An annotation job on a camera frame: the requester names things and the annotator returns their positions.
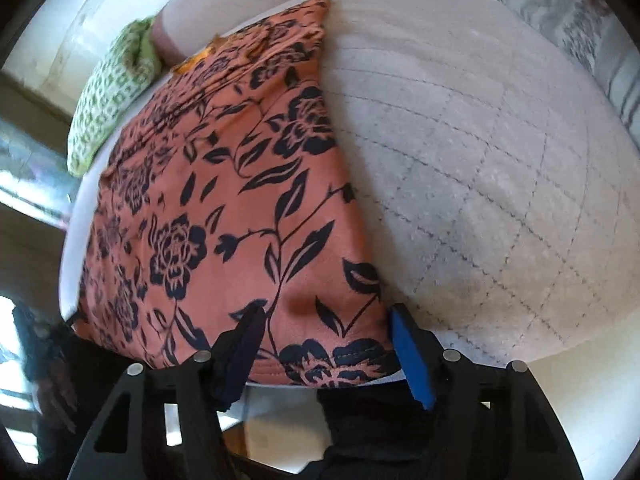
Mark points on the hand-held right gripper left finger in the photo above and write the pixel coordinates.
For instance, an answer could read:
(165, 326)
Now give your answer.
(250, 340)

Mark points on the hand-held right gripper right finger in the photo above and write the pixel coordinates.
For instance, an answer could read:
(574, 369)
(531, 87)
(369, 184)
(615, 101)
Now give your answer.
(410, 355)

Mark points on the orange floral garment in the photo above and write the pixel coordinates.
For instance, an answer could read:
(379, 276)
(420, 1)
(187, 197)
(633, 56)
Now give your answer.
(225, 185)

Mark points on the quilted bed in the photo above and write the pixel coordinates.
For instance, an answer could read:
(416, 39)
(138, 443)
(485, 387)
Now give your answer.
(475, 160)

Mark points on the green patterned pillow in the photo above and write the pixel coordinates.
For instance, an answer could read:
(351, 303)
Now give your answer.
(110, 95)

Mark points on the grey patterned blanket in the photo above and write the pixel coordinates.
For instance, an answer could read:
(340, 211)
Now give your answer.
(575, 20)

